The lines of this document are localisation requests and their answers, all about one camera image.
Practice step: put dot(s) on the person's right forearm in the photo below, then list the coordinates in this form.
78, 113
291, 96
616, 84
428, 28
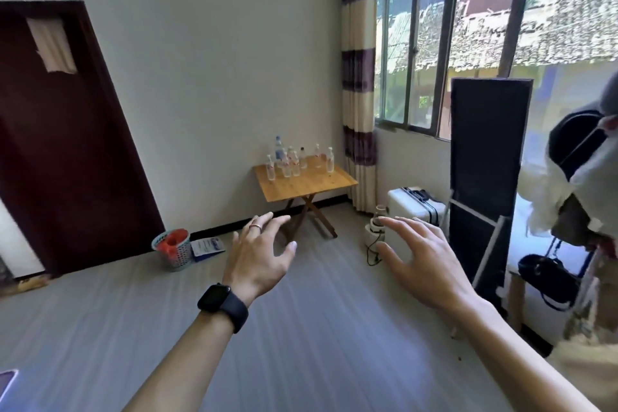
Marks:
521, 368

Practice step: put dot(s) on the person's right hand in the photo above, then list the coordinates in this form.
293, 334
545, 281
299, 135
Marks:
434, 271

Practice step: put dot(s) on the hanging white garment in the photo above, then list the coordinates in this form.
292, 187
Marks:
596, 180

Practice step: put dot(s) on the wooden table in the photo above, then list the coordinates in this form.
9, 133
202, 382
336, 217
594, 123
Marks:
309, 182

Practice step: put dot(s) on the tall black panel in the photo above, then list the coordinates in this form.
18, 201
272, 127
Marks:
487, 160

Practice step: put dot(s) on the torn white paper sheet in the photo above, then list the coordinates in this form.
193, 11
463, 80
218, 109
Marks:
50, 44

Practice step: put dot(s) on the blue rim woven basket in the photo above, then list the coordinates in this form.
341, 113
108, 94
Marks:
178, 257

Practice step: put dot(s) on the white cap bottle right- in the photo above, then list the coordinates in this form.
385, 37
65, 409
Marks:
330, 163

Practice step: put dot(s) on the cream and purple curtain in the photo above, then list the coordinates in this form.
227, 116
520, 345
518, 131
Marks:
589, 373
359, 88

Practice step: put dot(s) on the person's left forearm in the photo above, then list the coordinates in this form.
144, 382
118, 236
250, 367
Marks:
178, 373

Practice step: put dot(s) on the person's left hand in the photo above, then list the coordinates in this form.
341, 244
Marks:
256, 267

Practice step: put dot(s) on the red plastic bag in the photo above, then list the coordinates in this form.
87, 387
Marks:
174, 240

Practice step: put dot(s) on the dark metal window frame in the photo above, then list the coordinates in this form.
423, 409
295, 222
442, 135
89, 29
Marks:
446, 40

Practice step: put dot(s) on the lilac smartphone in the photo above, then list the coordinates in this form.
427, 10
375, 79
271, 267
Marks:
6, 385

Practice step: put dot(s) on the white ribbed suitcase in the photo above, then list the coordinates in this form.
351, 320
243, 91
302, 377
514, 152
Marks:
410, 206

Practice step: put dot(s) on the white blue printed packet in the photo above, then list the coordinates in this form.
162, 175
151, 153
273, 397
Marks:
207, 247

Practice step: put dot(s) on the black smartwatch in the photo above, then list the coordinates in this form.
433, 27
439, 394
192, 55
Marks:
227, 305

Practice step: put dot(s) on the black cap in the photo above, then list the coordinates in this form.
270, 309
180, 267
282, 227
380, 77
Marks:
572, 141

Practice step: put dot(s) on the cluster of white cap bottles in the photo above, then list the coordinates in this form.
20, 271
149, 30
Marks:
270, 170

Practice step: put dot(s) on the black shoulder bag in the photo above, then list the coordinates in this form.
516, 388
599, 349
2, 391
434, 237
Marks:
550, 276

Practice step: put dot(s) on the dark red door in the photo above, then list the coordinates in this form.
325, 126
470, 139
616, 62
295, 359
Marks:
63, 160

